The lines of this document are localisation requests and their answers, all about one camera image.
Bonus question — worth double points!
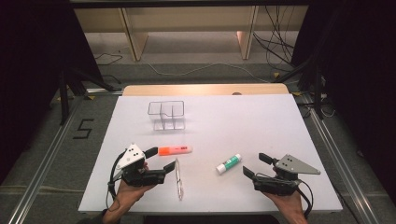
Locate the bundle of black cables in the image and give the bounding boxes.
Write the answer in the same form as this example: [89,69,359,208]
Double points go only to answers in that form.
[251,5,296,67]

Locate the aluminium floor rail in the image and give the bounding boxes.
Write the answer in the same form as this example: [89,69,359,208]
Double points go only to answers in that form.
[6,95,82,224]
[303,94,381,224]

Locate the white floor cable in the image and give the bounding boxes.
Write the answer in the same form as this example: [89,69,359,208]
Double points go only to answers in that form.
[145,61,273,84]

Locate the thin black floor cable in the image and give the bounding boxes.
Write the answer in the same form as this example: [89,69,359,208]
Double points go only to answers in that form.
[93,51,124,67]

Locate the light wooden bench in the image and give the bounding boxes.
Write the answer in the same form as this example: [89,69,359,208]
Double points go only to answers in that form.
[74,5,310,62]

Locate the person's right hand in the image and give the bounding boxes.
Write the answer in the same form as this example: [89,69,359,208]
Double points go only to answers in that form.
[263,189,308,219]

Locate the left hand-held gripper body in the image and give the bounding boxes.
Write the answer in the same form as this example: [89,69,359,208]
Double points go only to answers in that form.
[110,142,166,188]

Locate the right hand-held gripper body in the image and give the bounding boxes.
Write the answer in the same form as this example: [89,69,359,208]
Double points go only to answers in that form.
[252,153,322,197]

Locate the clear plastic organizer box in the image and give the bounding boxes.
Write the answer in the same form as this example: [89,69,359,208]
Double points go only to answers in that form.
[147,100,187,132]

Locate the white table board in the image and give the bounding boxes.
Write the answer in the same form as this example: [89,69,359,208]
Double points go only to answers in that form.
[78,93,344,216]

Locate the person's left hand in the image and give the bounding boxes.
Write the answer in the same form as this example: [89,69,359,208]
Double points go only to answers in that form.
[106,180,157,214]

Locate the black metal stand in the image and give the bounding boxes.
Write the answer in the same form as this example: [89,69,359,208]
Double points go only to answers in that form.
[273,52,325,120]

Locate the dark curtain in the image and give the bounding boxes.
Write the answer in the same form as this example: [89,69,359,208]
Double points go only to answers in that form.
[290,0,396,200]
[0,0,105,185]

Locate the right hand-held gripper black cable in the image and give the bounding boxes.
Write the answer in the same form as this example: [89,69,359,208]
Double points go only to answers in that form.
[295,179,315,218]

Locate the orange highlighter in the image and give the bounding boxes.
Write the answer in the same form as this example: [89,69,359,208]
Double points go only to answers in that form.
[157,145,193,157]

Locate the white green glue stick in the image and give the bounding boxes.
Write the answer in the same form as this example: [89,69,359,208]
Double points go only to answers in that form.
[215,153,243,175]

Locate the clear ballpoint pen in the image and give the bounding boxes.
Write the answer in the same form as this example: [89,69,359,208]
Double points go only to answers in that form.
[174,158,185,202]

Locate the black tripod stand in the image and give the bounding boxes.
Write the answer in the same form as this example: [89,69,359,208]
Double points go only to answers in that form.
[57,64,117,126]

